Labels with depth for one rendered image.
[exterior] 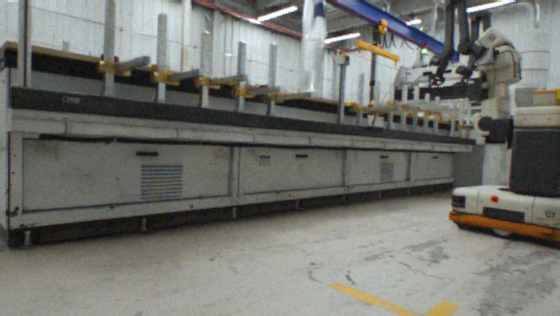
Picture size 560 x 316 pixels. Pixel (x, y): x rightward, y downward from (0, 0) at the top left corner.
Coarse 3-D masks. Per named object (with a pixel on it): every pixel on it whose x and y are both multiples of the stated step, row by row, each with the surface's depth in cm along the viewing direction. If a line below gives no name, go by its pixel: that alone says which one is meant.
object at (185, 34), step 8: (184, 0) 288; (432, 0) 453; (440, 0) 454; (184, 8) 288; (184, 16) 288; (456, 16) 508; (184, 24) 288; (184, 32) 289; (184, 40) 289; (184, 48) 290; (184, 56) 290; (464, 56) 526; (184, 64) 291
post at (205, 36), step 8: (208, 40) 193; (208, 48) 194; (200, 56) 194; (208, 56) 194; (200, 64) 194; (208, 64) 194; (208, 72) 195; (200, 88) 195; (208, 88) 195; (200, 96) 195
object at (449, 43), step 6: (450, 0) 251; (450, 6) 253; (456, 6) 257; (450, 12) 253; (450, 18) 253; (450, 24) 253; (450, 30) 253; (450, 36) 253; (444, 42) 256; (450, 42) 253; (444, 48) 256; (450, 48) 252; (450, 54) 253
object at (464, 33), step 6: (456, 0) 249; (462, 0) 247; (462, 6) 247; (462, 12) 247; (462, 18) 247; (462, 24) 247; (468, 24) 247; (462, 30) 247; (468, 30) 246; (462, 36) 247; (468, 36) 245; (462, 42) 244; (468, 42) 248; (462, 48) 244; (468, 48) 242; (468, 54) 248
